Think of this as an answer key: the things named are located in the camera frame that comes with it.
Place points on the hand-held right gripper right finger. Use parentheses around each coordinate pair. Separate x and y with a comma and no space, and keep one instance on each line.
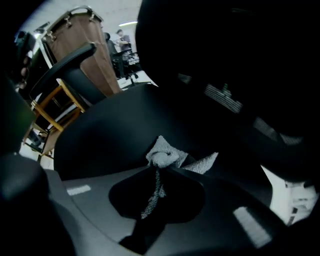
(225,207)

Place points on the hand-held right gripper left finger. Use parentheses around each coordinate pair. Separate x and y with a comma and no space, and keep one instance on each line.
(90,210)

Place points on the grey terry cloth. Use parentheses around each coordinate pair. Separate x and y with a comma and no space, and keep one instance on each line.
(163,153)

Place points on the black chair seat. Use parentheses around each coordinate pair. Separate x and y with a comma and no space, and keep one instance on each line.
(120,130)

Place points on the black chair armrest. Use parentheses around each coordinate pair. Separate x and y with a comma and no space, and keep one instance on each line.
(72,70)

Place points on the black office chair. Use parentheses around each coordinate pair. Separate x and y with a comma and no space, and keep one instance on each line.
(111,50)

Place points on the black mesh chair backrest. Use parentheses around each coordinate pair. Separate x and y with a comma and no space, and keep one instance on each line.
(225,45)

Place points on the ceiling light strip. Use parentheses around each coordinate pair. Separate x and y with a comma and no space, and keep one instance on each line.
(128,23)

